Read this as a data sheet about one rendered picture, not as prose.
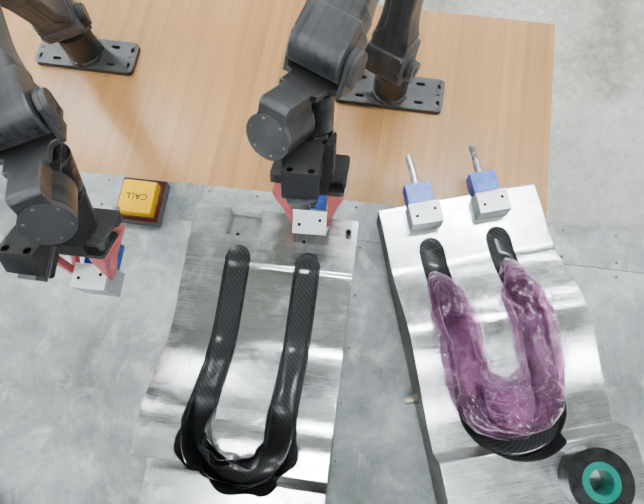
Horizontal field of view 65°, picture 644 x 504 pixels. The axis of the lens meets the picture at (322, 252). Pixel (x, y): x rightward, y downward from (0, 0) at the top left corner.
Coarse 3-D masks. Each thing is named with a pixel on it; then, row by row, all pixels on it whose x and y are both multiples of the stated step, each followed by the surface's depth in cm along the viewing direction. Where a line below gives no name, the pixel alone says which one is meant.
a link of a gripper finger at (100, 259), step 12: (120, 228) 68; (120, 240) 69; (60, 252) 64; (72, 252) 63; (84, 252) 63; (96, 252) 64; (108, 252) 65; (96, 264) 65; (108, 264) 67; (108, 276) 70
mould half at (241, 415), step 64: (192, 256) 77; (256, 256) 77; (320, 256) 77; (192, 320) 75; (256, 320) 75; (320, 320) 74; (192, 384) 69; (256, 384) 70; (320, 384) 70; (320, 448) 65
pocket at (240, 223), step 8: (232, 208) 79; (232, 216) 81; (240, 216) 81; (248, 216) 81; (256, 216) 80; (232, 224) 82; (240, 224) 81; (248, 224) 81; (256, 224) 81; (232, 232) 81; (240, 232) 81; (248, 232) 81; (256, 232) 81
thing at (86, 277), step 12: (120, 252) 74; (84, 264) 70; (120, 264) 74; (72, 276) 70; (84, 276) 70; (96, 276) 70; (120, 276) 74; (84, 288) 70; (96, 288) 69; (108, 288) 71; (120, 288) 74
